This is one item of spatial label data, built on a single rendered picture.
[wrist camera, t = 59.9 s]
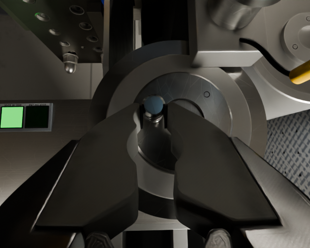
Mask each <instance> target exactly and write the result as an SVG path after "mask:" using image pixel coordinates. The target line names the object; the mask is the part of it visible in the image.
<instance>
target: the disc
mask: <svg viewBox="0 0 310 248"><path fill-rule="evenodd" d="M173 54H181V55H189V41H184V40H167V41H160V42H155V43H151V44H148V45H145V46H143V47H140V48H138V49H136V50H134V51H132V52H130V53H129V54H127V55H126V56H124V57H123V58H121V59H120V60H119V61H118V62H117V63H115V64H114V65H113V66H112V67H111V68H110V69H109V71H108V72H107V73H106V74H105V76H104V77H103V78H102V80H101V81H100V83H99V85H98V87H97V88H96V91H95V93H94V95H93V98H92V101H91V104H90V108H89V113H88V122H87V132H88V131H89V130H90V129H91V128H93V127H94V126H95V125H97V124H98V123H99V122H101V121H102V120H104V119H106V114H107V109H108V105H109V102H110V99H111V97H112V95H113V93H114V91H115V89H116V87H117V86H118V84H119V83H120V82H121V80H122V79H123V78H124V77H125V76H126V75H127V74H128V73H129V72H131V71H132V70H133V69H134V68H136V67H137V66H138V65H140V64H142V63H144V62H146V61H148V60H150V59H153V58H156V57H160V56H165V55H173ZM220 68H221V69H222V70H224V71H225V72H226V73H227V74H228V75H229V76H230V77H231V78H232V79H233V80H234V81H235V82H236V84H237V85H238V86H239V88H240V89H241V91H242V93H243V95H244V97H245V99H246V101H247V104H248V107H249V111H250V116H251V141H250V146H249V147H250V148H251V149H252V150H254V151H255V152H256V153H257V154H258V155H260V156H261V157H262V158H263V157H264V154H265V150H266V144H267V119H266V113H265V109H264V105H263V102H262V99H261V97H260V94H259V92H258V90H257V88H256V87H255V85H254V83H253V82H252V80H251V79H250V78H249V76H248V75H247V74H246V73H245V71H244V70H243V69H242V68H241V67H220ZM138 193H139V201H138V210H139V211H141V212H144V213H146V214H149V215H152V216H155V217H160V218H166V219H177V218H176V216H175V209H174V200H173V199H167V198H163V197H159V196H156V195H153V194H150V193H148V192H146V191H144V190H142V189H141V188H139V187H138Z"/></svg>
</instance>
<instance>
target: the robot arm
mask: <svg viewBox="0 0 310 248"><path fill-rule="evenodd" d="M163 115H164V128H166V129H167V130H168V131H169V132H170V133H171V153H172V154H173V155H174V156H175V157H176V158H177V162H176V164H175V174H174V189H173V198H174V209H175V216H176V218H177V220H178V221H179V222H180V223H181V224H183V225H184V226H186V227H188V228H189V229H191V230H193V231H194V232H196V233H197V234H199V235H201V236H202V237H203V242H204V244H203V247H202V248H310V198H309V197H308V196H306V195H305V194H304V193H303V192H302V191H301V190H300V189H299V188H298V187H297V186H296V185H295V184H293V183H292V182H291V181H290V180H289V179H288V178H287V177H286V176H284V175H283V174H282V173H281V172H279V171H278V170H277V169H276V168H274V167H273V166H272V165H271V164H269V163H268V162H267V161H266V160H265V159H263V158H262V157H261V156H260V155H258V154H257V153H256V152H255V151H254V150H252V149H251V148H250V147H249V146H247V145H246V144H245V143H244V142H243V141H241V140H240V139H239V138H238V137H229V136H228V135H227V134H225V133H224V132H223V131H222V130H221V129H219V128H218V127H217V126H215V125H214V124H213V123H211V122H210V121H208V120H206V119H205V118H203V117H201V116H199V115H197V114H195V113H193V112H192V111H190V110H188V109H186V108H184V107H182V106H180V105H178V104H176V103H174V102H169V103H165V110H164V113H163ZM140 129H143V110H142V104H139V103H133V104H131V105H129V106H127V107H125V108H124V109H122V110H120V111H118V112H116V113H114V114H113V115H111V116H109V117H107V118H106V119H104V120H102V121H101V122H99V123H98V124H97V125H95V126H94V127H93V128H91V129H90V130H89V131H88V132H87V133H86V134H85V135H84V136H83V137H81V138H80V139H79V140H71V141H70V142H69V143H67V144H66V145H65V146H64V147H63V148H62V149H61V150H60V151H58V152H57V153H56V154H55V155H54V156H53V157H52V158H51V159H50V160H48V161H47V162H46V163H45V164H44V165H43V166H42V167H40V168H39V169H38V170H37V171H36V172H35V173H34V174H33V175H32V176H30V177H29V178H28V179H27V180H26V181H25V182H24V183H23V184H21V185H20V186H19V187H18V188H17V189H16V190H15V191H14V192H13V193H12V194H11V195H10V196H9V197H8V198H7V199H6V200H5V201H4V202H3V203H2V204H1V205H0V248H114V246H113V244H112V242H111V239H113V238H114V237H116V236H117V235H118V234H120V233H121V232H123V231H124V230H126V229H127V228H129V227H130V226H131V225H133V224H134V223H135V222H136V220H137V218H138V201H139V193H138V180H137V166H136V163H135V162H134V161H133V158H134V157H135V156H136V155H137V153H138V140H137V133H138V132H139V131H140Z"/></svg>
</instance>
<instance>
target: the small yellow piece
mask: <svg viewBox="0 0 310 248"><path fill-rule="evenodd" d="M239 40H240V42H241V43H246V44H249V45H251V46H253V47H254V48H256V49H257V50H258V51H259V52H260V53H261V54H262V55H263V56H264V57H265V59H266V60H267V61H268V62H269V63H270V65H271V66H272V67H274V68H275V69H276V70H277V71H278V72H280V73H281V74H283V75H285V76H287V77H289V79H290V80H291V81H292V82H293V83H295V84H300V83H303V82H305V81H307V80H309V79H310V60H308V61H307V62H305V63H303V64H301V65H300V66H298V67H296V68H294V69H293V70H291V71H290V70H288V69H286V68H284V67H283V66H282V65H280V64H279V63H278V62H277V61H276V60H275V59H274V58H273V57H272V56H271V54H270V53H269V52H268V51H267V50H266V49H265V48H264V47H263V46H262V45H261V44H260V43H258V42H257V41H255V40H253V39H250V38H244V37H242V38H240V39H239Z"/></svg>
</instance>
